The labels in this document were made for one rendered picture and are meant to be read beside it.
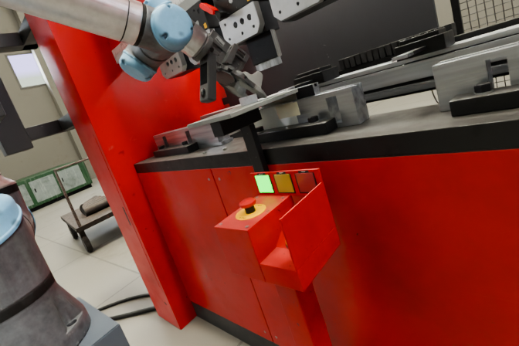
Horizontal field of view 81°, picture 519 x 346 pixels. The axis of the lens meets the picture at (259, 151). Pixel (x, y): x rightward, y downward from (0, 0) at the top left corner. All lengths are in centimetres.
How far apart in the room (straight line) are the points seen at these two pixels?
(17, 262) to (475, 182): 70
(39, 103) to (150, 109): 896
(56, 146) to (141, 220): 891
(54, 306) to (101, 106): 112
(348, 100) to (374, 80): 26
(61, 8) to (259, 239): 52
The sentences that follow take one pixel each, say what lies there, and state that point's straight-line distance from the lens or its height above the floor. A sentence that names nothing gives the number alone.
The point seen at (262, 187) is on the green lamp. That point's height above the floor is 80.
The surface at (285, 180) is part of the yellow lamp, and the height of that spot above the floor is 82.
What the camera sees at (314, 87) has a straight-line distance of 85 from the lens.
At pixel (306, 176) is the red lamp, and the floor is 83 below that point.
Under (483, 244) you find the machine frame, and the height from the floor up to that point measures 65.
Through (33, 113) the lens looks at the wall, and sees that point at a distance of 1043.
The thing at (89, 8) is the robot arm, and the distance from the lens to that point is 58.
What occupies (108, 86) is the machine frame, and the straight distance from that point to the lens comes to 158.
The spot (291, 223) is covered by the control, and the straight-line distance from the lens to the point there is 57.
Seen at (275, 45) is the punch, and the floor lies 113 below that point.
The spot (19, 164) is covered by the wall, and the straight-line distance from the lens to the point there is 1020.
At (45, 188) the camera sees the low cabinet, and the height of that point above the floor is 37.
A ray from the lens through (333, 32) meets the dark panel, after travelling 138.
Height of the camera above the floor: 103
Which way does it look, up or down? 11 degrees down
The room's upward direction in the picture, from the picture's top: 18 degrees counter-clockwise
